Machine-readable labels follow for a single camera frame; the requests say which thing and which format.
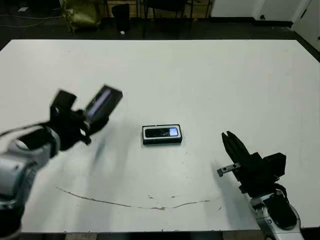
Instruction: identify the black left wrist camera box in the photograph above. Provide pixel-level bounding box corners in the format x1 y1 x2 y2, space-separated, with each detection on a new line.
49 89 78 114

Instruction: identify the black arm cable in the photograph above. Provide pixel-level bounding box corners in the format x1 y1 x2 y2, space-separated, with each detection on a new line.
274 183 301 221
0 119 51 138

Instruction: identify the thin white cable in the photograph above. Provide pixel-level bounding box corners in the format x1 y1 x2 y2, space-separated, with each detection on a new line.
0 12 63 28

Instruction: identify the black waste bin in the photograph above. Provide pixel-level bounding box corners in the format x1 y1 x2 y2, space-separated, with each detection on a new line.
111 2 131 32

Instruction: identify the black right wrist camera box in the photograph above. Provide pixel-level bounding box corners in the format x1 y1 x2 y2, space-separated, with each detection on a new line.
259 152 288 180

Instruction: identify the white door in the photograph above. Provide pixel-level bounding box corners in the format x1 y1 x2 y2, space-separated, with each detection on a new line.
292 0 320 63

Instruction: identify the black box lid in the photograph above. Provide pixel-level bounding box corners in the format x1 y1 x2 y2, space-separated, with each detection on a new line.
84 84 124 126

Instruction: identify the wooden shelving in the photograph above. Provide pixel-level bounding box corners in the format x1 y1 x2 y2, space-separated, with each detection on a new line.
103 0 215 18

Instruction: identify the yellowish plastic bag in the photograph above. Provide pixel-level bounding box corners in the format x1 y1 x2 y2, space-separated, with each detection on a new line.
61 0 101 32

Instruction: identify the black box white insert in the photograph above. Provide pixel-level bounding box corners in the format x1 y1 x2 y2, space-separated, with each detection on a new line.
141 123 183 147

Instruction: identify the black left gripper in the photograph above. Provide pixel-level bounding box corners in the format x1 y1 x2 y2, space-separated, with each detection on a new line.
48 106 110 151

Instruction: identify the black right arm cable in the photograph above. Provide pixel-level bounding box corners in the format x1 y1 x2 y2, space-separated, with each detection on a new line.
274 183 301 221

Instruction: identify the black chair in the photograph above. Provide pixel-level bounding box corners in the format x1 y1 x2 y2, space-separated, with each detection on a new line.
142 0 195 38

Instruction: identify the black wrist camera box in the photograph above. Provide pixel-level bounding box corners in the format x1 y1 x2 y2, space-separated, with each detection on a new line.
259 152 288 180
49 89 78 114

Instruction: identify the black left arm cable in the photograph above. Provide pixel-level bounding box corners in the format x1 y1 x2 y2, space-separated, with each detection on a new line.
0 119 51 138

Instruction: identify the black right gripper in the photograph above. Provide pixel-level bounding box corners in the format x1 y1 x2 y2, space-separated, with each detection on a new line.
216 130 279 199

